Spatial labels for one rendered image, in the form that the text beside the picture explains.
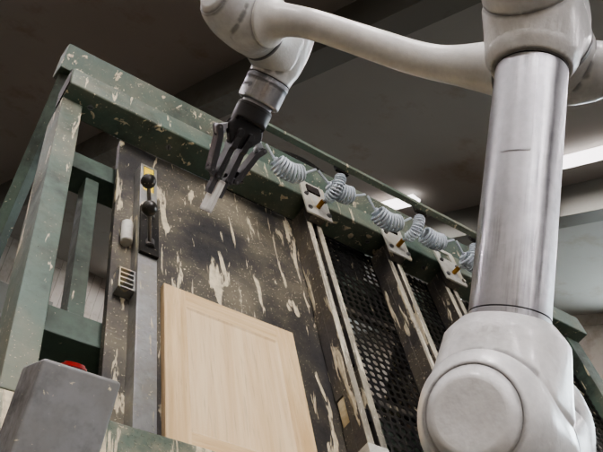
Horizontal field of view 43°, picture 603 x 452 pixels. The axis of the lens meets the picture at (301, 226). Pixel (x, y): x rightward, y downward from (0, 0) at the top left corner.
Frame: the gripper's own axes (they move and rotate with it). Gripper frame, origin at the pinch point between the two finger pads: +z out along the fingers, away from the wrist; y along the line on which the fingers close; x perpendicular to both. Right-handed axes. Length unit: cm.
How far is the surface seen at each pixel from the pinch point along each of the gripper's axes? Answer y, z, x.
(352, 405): -56, 30, 4
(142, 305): -3.2, 28.4, -13.5
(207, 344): -20.7, 31.1, -10.2
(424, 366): -92, 17, -15
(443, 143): -361, -129, -361
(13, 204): 4, 31, -117
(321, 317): -60, 17, -27
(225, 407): -21.9, 39.1, 5.6
